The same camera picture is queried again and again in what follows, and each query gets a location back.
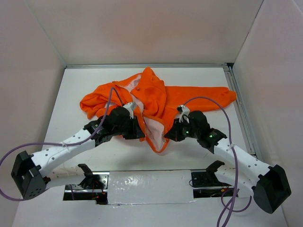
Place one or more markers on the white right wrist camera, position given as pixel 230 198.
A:
pixel 183 113

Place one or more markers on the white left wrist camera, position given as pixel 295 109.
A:
pixel 131 106

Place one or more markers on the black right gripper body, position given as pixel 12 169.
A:
pixel 190 132

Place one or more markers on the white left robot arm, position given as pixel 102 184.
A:
pixel 35 173

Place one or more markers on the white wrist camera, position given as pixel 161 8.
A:
pixel 183 113
pixel 131 106

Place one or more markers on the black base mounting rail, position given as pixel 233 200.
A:
pixel 203 183

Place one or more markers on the white front cover plate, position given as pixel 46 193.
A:
pixel 149 187

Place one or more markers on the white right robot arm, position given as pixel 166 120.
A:
pixel 268 185

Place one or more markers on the orange zip-up jacket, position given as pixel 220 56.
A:
pixel 156 103

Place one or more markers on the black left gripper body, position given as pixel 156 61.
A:
pixel 120 130

